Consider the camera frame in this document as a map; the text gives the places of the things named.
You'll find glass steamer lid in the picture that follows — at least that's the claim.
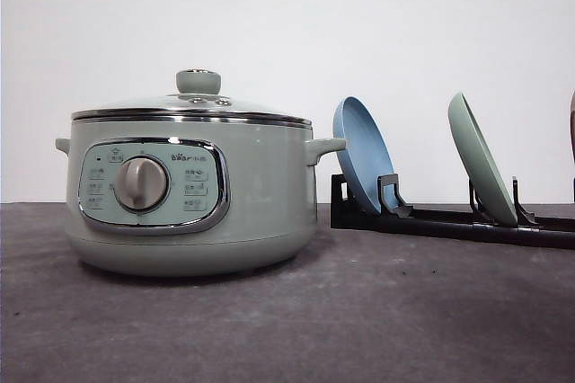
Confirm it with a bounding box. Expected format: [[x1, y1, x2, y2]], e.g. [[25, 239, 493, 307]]
[[71, 68, 312, 129]]

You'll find green plate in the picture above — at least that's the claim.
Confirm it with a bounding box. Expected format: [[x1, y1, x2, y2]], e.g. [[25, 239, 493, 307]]
[[447, 92, 518, 227]]

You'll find blue plate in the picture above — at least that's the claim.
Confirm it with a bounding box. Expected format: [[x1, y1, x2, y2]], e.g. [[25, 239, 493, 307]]
[[332, 96, 396, 215]]

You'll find green electric steamer pot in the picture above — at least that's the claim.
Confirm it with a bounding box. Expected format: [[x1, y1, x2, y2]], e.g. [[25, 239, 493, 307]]
[[55, 71, 346, 278]]

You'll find black plate rack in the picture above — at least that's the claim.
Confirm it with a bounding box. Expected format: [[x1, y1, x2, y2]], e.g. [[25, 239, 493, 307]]
[[332, 174, 575, 249]]

